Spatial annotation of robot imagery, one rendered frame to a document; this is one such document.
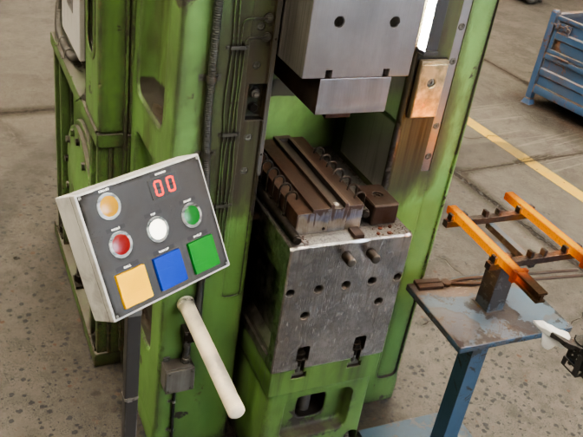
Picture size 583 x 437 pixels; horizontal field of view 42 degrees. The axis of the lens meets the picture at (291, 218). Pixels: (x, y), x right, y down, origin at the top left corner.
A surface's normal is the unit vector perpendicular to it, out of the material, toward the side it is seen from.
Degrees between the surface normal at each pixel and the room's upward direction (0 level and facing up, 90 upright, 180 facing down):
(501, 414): 0
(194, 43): 90
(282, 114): 90
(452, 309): 0
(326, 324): 90
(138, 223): 60
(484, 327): 0
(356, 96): 90
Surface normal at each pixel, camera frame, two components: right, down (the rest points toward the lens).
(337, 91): 0.39, 0.53
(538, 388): 0.14, -0.84
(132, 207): 0.71, -0.04
